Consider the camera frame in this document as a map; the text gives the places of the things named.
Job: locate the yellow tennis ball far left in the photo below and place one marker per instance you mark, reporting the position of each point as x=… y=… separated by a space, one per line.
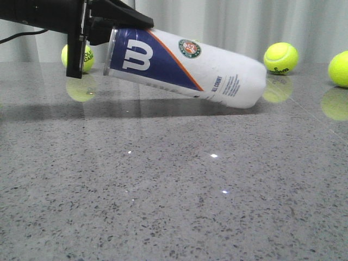
x=88 y=58

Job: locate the yellow tennis ball far right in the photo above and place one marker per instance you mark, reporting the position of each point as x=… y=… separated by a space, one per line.
x=337 y=69

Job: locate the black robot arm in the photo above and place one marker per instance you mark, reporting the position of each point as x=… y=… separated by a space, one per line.
x=49 y=15

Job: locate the white blue tennis ball can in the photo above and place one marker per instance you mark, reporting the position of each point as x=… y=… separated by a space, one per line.
x=170 y=62

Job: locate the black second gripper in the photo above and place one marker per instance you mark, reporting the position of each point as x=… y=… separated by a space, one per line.
x=105 y=14

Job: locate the yellow tennis ball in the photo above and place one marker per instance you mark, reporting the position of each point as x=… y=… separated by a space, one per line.
x=281 y=58
x=88 y=58
x=337 y=69

